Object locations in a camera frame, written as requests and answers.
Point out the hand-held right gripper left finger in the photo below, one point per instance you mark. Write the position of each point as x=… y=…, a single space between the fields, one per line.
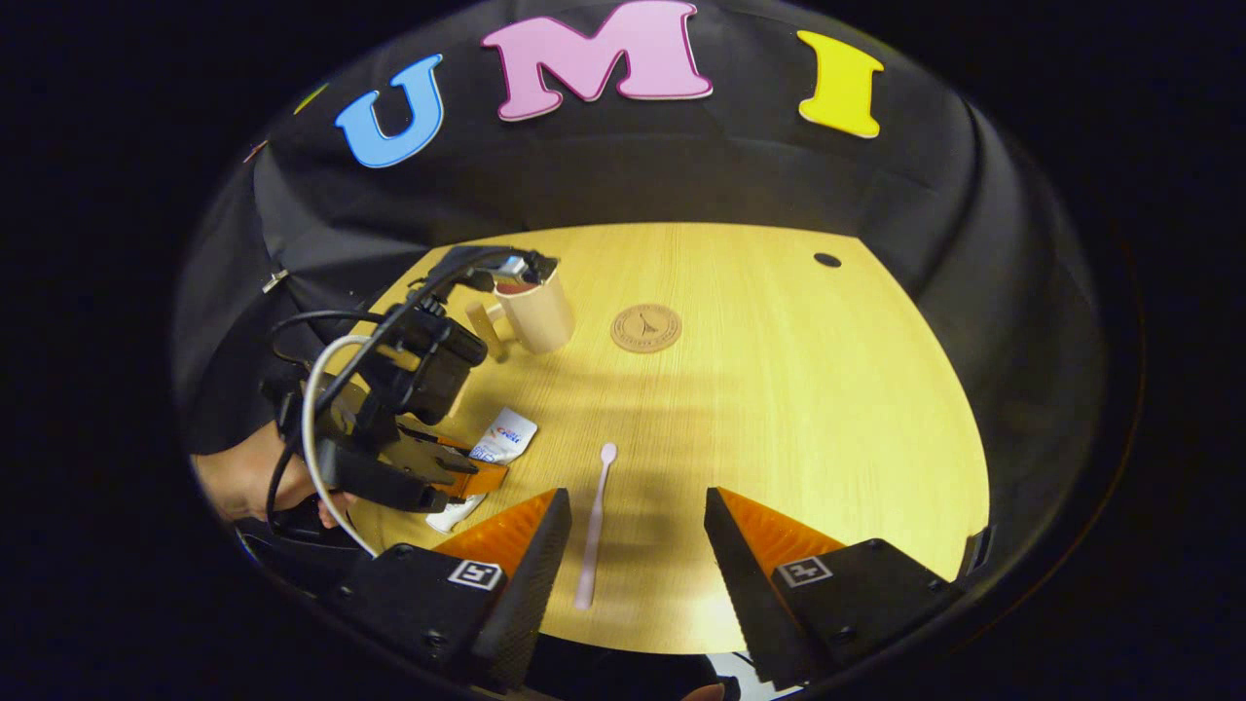
x=526 y=594

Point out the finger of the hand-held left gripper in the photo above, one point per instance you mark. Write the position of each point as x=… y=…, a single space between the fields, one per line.
x=477 y=477
x=433 y=450

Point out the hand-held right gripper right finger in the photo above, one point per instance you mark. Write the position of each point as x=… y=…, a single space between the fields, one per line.
x=754 y=594

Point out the white toothpaste tube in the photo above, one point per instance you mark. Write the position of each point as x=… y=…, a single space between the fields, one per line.
x=506 y=433

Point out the pale pink toothbrush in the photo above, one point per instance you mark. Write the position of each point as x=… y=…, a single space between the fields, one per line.
x=592 y=545

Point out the round brown coaster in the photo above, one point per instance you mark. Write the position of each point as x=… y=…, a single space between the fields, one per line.
x=645 y=328

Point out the light wooden desktop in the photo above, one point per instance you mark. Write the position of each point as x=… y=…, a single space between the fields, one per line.
x=779 y=389

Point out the small silver clip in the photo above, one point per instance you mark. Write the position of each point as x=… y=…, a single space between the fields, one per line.
x=274 y=280

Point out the small orange clip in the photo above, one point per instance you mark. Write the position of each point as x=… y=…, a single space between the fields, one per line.
x=255 y=151

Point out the black backdrop cloth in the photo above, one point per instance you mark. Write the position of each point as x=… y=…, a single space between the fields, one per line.
x=681 y=166

